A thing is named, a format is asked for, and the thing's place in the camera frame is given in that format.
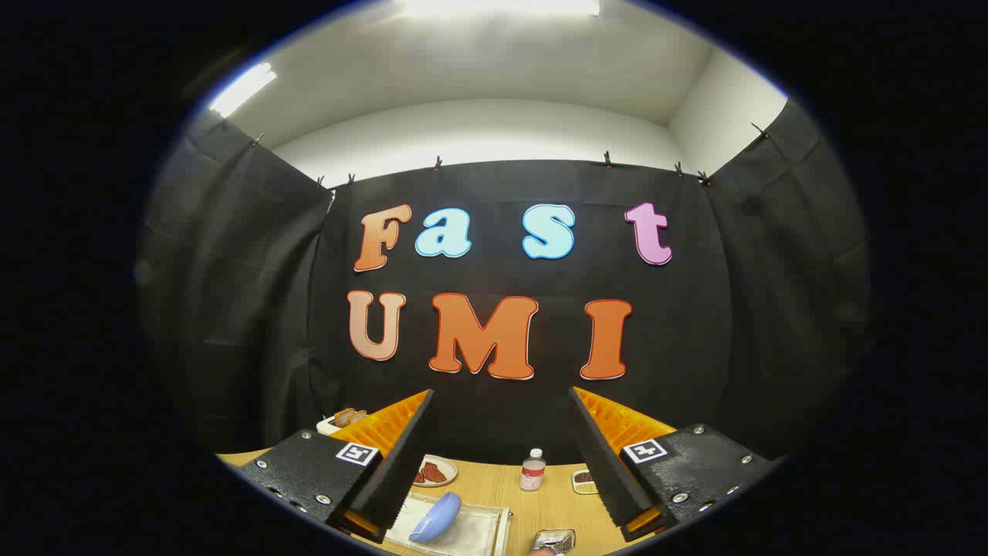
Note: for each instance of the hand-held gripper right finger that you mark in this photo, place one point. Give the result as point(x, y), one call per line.
point(606, 463)

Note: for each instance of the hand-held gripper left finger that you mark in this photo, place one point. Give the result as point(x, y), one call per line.
point(401, 463)

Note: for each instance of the blue plate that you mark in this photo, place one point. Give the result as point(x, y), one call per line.
point(437, 516)

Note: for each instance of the small beige plate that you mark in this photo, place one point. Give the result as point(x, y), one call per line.
point(445, 463)

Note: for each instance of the red meat piece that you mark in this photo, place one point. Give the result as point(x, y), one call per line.
point(424, 474)
point(438, 474)

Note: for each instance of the white divided condiment tray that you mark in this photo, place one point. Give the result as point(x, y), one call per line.
point(584, 482)

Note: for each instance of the clear bottle with red label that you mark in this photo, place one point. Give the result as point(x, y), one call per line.
point(532, 471)

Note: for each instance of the white toaster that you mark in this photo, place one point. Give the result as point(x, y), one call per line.
point(327, 424)

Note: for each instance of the row of small cloth clips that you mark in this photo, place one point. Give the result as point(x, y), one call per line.
point(607, 160)

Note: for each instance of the long ceiling light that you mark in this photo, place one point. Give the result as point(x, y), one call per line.
point(242, 89)

